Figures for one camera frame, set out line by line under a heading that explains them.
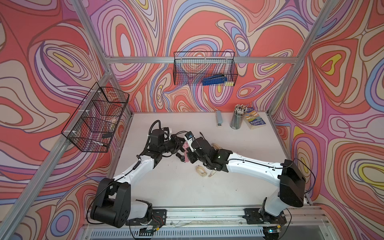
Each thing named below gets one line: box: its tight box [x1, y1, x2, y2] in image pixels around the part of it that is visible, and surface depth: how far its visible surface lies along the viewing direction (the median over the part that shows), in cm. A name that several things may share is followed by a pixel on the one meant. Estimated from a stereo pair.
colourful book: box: [243, 107, 267, 130], surface depth 113 cm
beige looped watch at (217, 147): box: [211, 143, 223, 150], surface depth 101 cm
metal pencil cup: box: [229, 104, 248, 130], surface depth 101 cm
